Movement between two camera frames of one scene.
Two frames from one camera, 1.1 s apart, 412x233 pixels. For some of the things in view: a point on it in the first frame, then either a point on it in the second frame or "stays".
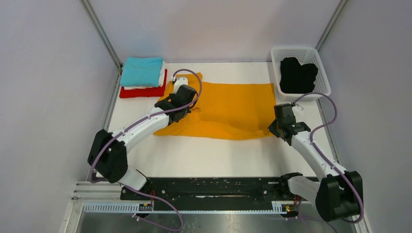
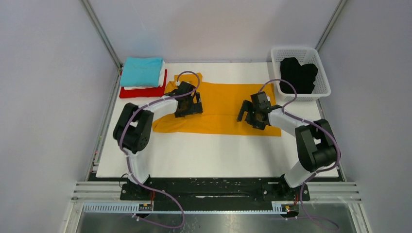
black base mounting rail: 167,190 stays
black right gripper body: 273,127 -> 252,118
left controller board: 145,207 stays
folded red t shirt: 157,91 stays
